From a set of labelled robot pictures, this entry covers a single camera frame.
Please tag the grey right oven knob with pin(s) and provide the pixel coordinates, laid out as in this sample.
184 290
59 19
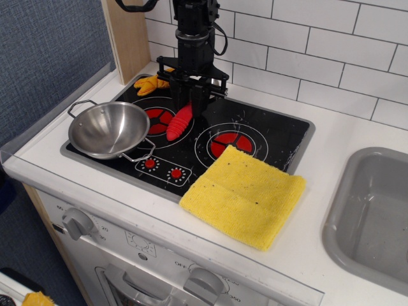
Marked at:
204 285

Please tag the wooden side panel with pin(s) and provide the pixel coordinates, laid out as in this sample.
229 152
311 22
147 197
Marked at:
129 40

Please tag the red-handled metal spoon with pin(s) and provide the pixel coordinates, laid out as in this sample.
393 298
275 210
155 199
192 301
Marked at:
183 117

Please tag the grey left oven knob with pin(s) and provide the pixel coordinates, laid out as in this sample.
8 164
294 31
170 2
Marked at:
77 223

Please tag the grey oven knob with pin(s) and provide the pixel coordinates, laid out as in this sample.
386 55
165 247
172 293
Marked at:
77 223
204 285

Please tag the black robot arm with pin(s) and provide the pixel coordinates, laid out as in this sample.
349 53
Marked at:
195 17

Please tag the grey sink basin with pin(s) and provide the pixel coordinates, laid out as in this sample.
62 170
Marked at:
365 232

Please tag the yellow cloth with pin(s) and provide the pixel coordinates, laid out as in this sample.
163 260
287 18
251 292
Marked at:
244 198

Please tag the black toy stovetop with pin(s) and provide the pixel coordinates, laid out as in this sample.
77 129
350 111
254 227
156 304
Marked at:
277 139

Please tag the yellow plush fish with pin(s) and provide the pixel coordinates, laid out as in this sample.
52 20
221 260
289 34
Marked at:
148 85

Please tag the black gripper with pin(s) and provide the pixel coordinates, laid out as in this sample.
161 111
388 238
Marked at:
195 59

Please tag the steel pot with handles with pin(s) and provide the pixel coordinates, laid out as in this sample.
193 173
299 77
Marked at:
109 130

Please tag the white toy oven front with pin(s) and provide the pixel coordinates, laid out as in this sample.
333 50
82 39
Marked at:
114 266

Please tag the yellow object bottom left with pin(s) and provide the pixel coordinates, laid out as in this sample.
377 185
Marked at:
37 299

